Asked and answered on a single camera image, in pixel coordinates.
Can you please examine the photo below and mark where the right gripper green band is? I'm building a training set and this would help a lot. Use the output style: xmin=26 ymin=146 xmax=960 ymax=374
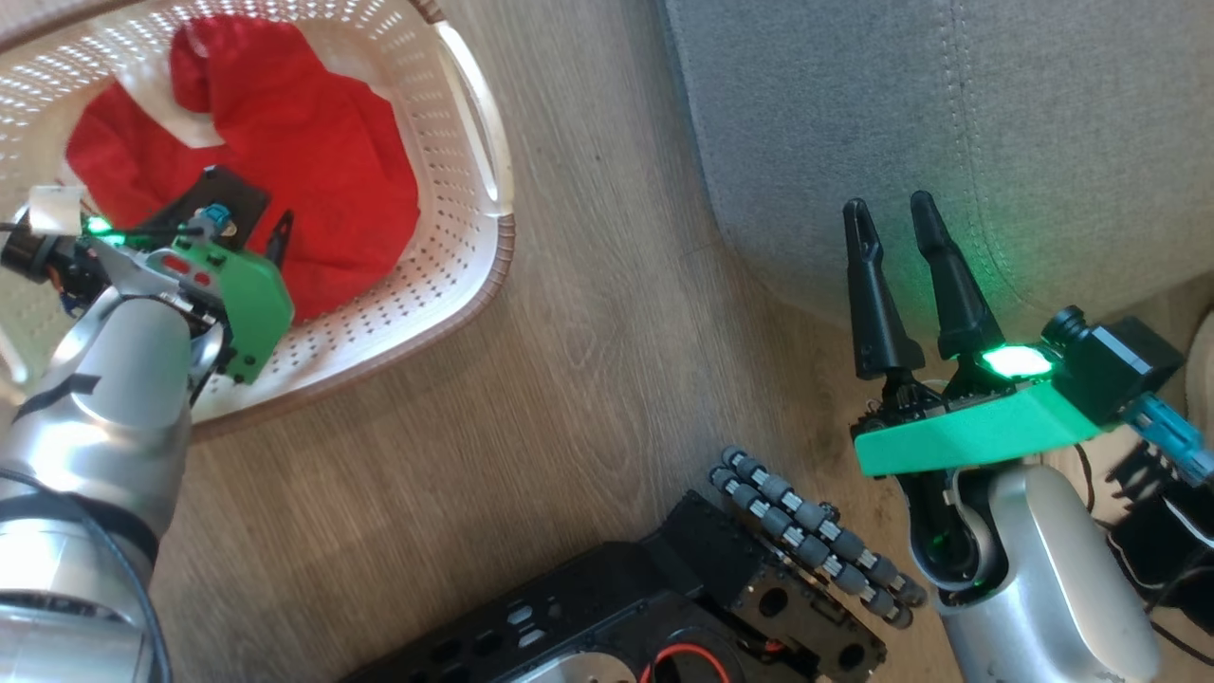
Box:
xmin=842 ymin=191 xmax=1107 ymax=478

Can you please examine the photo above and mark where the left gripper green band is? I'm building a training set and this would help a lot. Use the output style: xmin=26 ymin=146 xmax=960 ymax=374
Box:
xmin=0 ymin=210 xmax=297 ymax=386

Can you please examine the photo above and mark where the red garment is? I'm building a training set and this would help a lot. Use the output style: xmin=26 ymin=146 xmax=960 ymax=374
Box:
xmin=64 ymin=13 xmax=421 ymax=325

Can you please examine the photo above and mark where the grey fabric sofa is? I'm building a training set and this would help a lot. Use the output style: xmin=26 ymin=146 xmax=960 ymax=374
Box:
xmin=661 ymin=0 xmax=1214 ymax=333

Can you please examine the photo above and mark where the white perforated laundry basket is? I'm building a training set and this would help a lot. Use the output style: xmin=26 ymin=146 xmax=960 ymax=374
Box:
xmin=0 ymin=0 xmax=516 ymax=442

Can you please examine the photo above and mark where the grey roller omni wheel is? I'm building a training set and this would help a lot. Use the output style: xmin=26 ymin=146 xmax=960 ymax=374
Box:
xmin=709 ymin=446 xmax=929 ymax=629

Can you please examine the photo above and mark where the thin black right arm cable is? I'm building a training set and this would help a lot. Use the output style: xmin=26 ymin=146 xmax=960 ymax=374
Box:
xmin=1072 ymin=441 xmax=1214 ymax=665

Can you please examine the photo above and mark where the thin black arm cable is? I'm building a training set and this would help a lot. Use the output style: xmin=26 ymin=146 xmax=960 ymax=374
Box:
xmin=1072 ymin=441 xmax=1214 ymax=665
xmin=0 ymin=468 xmax=174 ymax=683

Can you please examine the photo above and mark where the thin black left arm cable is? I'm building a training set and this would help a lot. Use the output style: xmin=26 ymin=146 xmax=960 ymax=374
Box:
xmin=0 ymin=468 xmax=174 ymax=683

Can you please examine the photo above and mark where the red wire loop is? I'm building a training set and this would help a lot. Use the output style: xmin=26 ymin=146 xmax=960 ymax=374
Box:
xmin=637 ymin=642 xmax=731 ymax=683

